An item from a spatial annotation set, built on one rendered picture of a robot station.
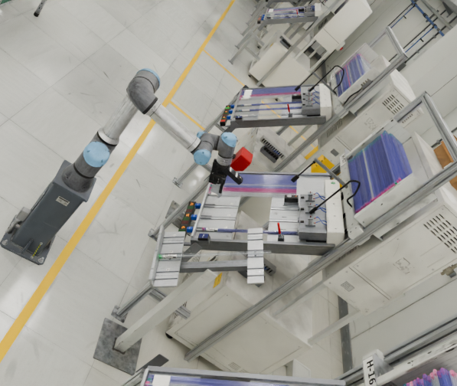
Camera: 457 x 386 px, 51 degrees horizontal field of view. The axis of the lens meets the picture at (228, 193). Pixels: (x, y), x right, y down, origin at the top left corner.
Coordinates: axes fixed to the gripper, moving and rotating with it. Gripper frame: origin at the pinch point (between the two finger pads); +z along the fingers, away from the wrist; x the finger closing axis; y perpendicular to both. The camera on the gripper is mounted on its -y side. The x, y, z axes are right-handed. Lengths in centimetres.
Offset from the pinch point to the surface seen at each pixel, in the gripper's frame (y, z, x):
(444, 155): -111, -37, -36
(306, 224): -45.0, -4.1, 12.1
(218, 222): -2.5, 14.3, 3.7
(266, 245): -28.4, 7.5, 21.0
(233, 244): -12.8, 12.2, 21.0
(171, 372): 0, 14, 98
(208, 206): 5.1, 15.5, -9.8
